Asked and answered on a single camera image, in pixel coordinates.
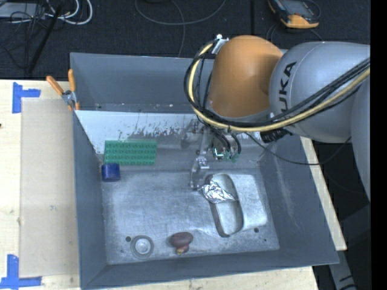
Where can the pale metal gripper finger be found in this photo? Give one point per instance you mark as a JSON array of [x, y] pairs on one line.
[[200, 181], [193, 177]]

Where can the crumpled silver foil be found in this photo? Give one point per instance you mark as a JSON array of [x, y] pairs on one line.
[[216, 193]]

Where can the grey metal bin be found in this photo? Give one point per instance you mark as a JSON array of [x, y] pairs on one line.
[[169, 210]]

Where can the grey oval band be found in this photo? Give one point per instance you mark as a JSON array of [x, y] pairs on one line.
[[240, 213]]

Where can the pale grey flat pad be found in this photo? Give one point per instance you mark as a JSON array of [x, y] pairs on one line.
[[254, 201]]

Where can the brown toy mushroom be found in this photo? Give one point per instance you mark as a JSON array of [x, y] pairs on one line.
[[180, 240]]

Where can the green studded flat block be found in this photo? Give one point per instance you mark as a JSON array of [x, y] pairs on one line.
[[130, 153]]

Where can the blue cylinder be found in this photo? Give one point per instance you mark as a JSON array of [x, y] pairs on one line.
[[110, 172]]

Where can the clear round glass piece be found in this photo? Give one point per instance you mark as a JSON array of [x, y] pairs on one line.
[[142, 246]]

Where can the pale cardboard board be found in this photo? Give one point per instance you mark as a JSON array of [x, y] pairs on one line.
[[45, 192]]

